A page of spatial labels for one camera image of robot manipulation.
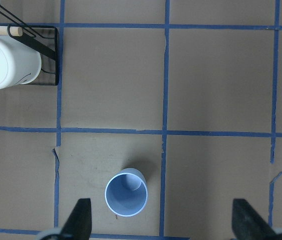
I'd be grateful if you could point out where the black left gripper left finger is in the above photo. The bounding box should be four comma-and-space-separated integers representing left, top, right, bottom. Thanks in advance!
58, 198, 92, 240

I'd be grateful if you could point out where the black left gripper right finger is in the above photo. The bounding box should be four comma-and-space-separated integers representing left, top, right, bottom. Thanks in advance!
232, 198, 277, 240

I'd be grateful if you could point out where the black wire mug rack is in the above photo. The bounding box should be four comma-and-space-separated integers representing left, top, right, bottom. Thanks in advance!
0, 4, 59, 86

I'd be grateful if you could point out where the light blue plastic cup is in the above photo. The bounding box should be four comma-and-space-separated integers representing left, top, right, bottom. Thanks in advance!
104, 168, 148, 217

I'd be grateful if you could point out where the white ceramic mug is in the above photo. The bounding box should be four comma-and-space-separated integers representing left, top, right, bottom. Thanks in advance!
0, 36, 42, 89

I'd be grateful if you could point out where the wooden rack dowel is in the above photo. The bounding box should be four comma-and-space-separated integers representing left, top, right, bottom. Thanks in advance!
0, 26, 23, 37

